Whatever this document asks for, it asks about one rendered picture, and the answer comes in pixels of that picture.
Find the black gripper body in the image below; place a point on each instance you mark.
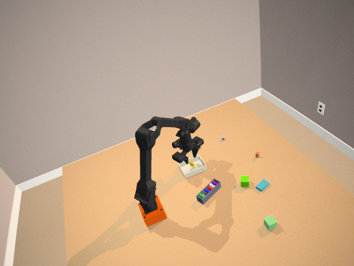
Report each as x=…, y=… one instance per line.
x=187, y=147

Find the small light green cube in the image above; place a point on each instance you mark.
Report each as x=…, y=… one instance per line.
x=270, y=222

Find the light blue rectangular block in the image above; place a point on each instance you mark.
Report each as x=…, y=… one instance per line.
x=262, y=185

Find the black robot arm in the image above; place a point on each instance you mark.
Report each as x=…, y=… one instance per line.
x=145, y=140

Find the lime green cube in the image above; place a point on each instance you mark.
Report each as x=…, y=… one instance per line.
x=244, y=181

